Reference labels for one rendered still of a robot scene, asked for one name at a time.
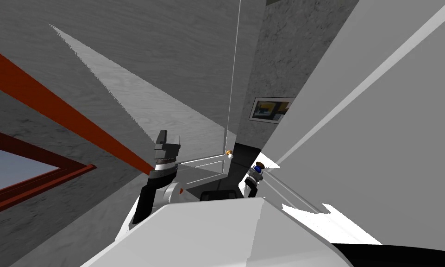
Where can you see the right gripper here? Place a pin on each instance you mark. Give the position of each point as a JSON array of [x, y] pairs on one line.
[[255, 177]]

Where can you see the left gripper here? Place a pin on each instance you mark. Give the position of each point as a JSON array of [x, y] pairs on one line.
[[166, 152]]

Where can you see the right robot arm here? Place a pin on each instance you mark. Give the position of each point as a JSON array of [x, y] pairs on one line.
[[392, 256]]

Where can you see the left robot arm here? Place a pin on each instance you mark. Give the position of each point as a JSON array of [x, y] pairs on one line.
[[148, 200]]

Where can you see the gold door knob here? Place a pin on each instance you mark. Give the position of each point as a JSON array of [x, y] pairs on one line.
[[229, 153]]

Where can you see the grey panelled door leaf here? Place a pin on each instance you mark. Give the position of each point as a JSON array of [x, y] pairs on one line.
[[207, 168]]

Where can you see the framed picture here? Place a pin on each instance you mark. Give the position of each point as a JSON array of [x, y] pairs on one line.
[[268, 110]]

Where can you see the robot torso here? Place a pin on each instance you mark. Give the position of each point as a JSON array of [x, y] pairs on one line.
[[215, 237]]

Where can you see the red-brown framed window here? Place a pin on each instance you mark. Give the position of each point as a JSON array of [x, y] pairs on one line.
[[7, 167]]

